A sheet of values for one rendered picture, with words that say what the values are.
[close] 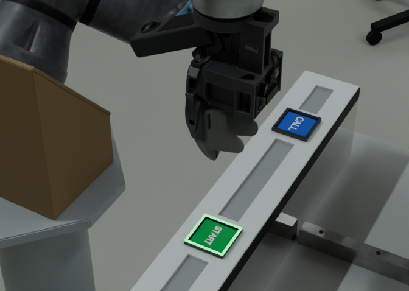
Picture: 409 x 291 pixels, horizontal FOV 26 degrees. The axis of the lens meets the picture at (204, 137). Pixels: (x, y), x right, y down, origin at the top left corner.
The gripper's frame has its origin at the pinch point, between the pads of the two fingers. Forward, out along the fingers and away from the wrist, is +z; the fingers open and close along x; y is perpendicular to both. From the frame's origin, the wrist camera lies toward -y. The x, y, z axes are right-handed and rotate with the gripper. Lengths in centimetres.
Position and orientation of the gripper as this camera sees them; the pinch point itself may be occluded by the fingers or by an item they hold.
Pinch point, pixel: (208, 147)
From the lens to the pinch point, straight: 104.0
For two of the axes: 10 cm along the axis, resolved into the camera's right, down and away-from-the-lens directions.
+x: 4.8, -5.6, 6.8
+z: 0.0, 7.7, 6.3
